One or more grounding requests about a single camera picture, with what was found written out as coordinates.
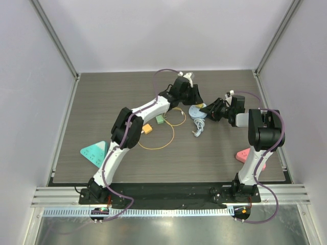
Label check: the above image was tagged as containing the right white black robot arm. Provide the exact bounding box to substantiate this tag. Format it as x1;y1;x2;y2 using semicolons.
200;95;285;204

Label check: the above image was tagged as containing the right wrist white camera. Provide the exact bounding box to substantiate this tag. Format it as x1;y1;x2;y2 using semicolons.
225;90;235;104

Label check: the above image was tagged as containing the light blue cable holder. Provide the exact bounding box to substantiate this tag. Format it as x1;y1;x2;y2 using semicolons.
189;103;207;137

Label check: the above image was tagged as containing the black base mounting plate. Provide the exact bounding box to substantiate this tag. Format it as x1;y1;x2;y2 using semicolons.
79;181;261;205

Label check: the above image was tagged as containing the aluminium frame rail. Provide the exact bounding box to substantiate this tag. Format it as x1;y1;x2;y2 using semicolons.
31;187;80;207

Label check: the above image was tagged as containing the slotted cable duct strip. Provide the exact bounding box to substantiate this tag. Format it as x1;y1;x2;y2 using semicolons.
42;206;234;218

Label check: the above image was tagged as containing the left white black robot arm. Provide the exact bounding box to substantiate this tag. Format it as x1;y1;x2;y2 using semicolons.
81;72;203;204

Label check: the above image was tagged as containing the yellow connector block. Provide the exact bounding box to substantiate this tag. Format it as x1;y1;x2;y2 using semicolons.
141;124;153;135

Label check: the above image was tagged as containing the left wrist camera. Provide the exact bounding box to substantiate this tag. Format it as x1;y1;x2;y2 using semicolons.
177;71;194;87

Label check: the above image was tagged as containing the yellow thin cable loop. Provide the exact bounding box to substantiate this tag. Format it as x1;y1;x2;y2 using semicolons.
137;108;186;151

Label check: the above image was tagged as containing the green cube plug adapter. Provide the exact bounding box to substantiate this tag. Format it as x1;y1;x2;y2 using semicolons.
155;115;167;125

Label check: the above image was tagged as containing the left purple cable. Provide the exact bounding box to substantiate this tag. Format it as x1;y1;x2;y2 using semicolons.
101;68;183;222

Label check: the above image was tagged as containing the pink triangular power socket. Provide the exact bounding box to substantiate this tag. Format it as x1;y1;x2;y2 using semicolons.
235;148;250;164

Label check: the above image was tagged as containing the teal triangular power socket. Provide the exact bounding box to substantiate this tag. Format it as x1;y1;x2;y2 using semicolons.
80;141;108;168

